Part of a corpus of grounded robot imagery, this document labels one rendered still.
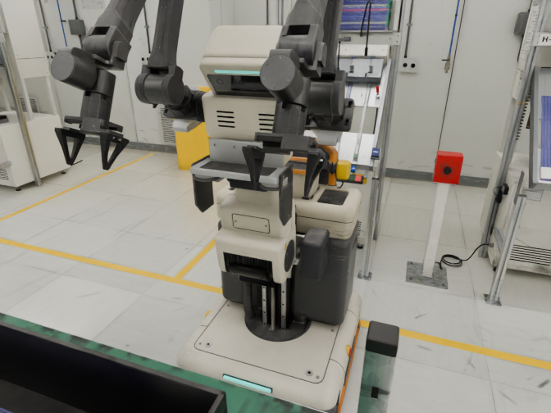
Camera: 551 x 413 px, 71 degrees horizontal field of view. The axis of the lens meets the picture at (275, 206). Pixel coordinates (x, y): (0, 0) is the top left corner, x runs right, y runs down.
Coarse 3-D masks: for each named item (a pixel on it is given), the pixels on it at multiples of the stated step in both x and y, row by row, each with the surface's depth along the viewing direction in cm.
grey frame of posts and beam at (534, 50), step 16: (544, 0) 196; (544, 16) 198; (544, 32) 199; (528, 64) 208; (528, 80) 211; (512, 128) 223; (512, 144) 226; (496, 192) 239; (512, 208) 195; (512, 224) 195; (512, 240) 198; (480, 256) 258; (496, 272) 209; (496, 288) 212
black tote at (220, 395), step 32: (0, 320) 45; (0, 352) 47; (32, 352) 44; (64, 352) 42; (96, 352) 40; (0, 384) 48; (32, 384) 47; (64, 384) 44; (96, 384) 42; (128, 384) 40; (160, 384) 38; (192, 384) 36
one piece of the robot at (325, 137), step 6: (324, 132) 99; (330, 132) 99; (336, 132) 98; (342, 132) 106; (318, 138) 99; (324, 138) 99; (330, 138) 98; (336, 138) 98; (324, 144) 100; (330, 144) 99
